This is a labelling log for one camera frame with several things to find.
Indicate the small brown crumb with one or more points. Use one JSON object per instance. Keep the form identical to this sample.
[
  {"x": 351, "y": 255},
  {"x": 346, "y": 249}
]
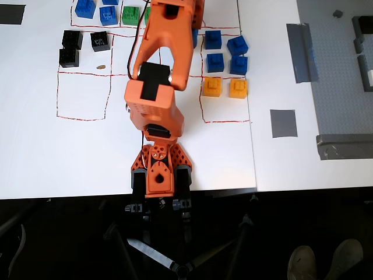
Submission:
[{"x": 101, "y": 66}]

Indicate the black tape patch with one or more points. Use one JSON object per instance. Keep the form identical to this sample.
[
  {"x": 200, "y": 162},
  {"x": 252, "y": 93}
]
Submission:
[{"x": 11, "y": 14}]

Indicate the grey brick frame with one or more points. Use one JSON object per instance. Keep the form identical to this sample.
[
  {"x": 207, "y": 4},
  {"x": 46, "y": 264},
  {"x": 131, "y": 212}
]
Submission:
[{"x": 356, "y": 26}]

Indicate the black chair star base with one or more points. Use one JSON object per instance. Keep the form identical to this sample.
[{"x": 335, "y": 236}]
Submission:
[{"x": 151, "y": 253}]

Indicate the small grey brick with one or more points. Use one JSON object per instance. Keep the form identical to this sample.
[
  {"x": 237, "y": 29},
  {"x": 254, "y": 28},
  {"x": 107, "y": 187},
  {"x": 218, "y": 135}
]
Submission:
[{"x": 359, "y": 45}]

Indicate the long grey tape strip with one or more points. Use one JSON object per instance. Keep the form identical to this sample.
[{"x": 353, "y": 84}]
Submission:
[{"x": 301, "y": 52}]

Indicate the blue toy brick block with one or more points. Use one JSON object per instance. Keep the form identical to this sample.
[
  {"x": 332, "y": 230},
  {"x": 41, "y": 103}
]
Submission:
[
  {"x": 239, "y": 65},
  {"x": 215, "y": 63},
  {"x": 110, "y": 1},
  {"x": 238, "y": 45},
  {"x": 108, "y": 16},
  {"x": 213, "y": 40},
  {"x": 85, "y": 9}
]

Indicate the grey square tape marker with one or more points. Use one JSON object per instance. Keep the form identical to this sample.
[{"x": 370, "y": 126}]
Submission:
[{"x": 283, "y": 123}]

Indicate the wrinkled grey tape strip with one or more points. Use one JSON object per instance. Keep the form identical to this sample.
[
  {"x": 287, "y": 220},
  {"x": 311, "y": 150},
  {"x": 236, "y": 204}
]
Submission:
[{"x": 345, "y": 147}]

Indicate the black toy brick block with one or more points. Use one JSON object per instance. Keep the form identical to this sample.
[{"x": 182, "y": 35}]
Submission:
[
  {"x": 69, "y": 57},
  {"x": 100, "y": 41},
  {"x": 72, "y": 39}
]

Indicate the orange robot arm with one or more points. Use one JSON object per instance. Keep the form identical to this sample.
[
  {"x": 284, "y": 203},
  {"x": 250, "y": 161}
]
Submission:
[{"x": 154, "y": 105}]

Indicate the black table clamp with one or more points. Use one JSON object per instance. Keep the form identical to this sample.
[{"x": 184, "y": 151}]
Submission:
[
  {"x": 183, "y": 181},
  {"x": 139, "y": 182}
]

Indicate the grey studded baseplate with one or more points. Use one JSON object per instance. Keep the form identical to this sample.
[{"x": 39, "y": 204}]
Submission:
[{"x": 335, "y": 96}]

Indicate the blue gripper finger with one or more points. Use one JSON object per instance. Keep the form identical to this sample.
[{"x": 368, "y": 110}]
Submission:
[{"x": 195, "y": 38}]

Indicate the grey brick wall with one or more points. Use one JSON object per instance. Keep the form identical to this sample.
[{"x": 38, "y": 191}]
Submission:
[{"x": 363, "y": 73}]

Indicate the green toy brick block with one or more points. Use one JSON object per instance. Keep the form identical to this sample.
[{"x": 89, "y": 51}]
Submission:
[
  {"x": 130, "y": 16},
  {"x": 147, "y": 16}
]

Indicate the tiny grey brick piece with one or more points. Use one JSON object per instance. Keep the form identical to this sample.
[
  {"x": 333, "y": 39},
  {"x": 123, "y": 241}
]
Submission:
[{"x": 337, "y": 13}]

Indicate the yellow toy brick block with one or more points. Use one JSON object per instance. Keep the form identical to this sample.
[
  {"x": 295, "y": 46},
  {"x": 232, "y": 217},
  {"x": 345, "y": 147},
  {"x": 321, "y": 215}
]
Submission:
[
  {"x": 212, "y": 87},
  {"x": 238, "y": 89}
]

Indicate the grey left shoe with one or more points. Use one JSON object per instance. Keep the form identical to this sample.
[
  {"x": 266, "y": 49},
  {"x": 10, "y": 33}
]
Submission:
[{"x": 302, "y": 264}]

